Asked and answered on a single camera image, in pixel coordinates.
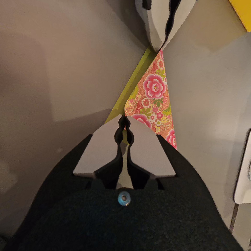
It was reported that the yellow board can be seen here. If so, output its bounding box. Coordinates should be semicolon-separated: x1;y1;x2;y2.
228;0;251;32

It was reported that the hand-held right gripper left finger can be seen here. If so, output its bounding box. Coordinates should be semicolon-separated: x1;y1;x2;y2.
73;115;125;189

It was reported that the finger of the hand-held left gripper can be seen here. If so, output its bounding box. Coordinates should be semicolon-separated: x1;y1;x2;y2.
162;0;197;49
135;0;174;52

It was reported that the white rounded panel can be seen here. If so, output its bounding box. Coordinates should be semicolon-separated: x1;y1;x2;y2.
234;128;251;204

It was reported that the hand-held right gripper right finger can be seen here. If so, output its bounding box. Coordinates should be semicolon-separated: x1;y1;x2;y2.
125;116;176;189

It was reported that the floral origami paper green back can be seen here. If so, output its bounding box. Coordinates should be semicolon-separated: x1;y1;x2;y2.
105;46;177;150

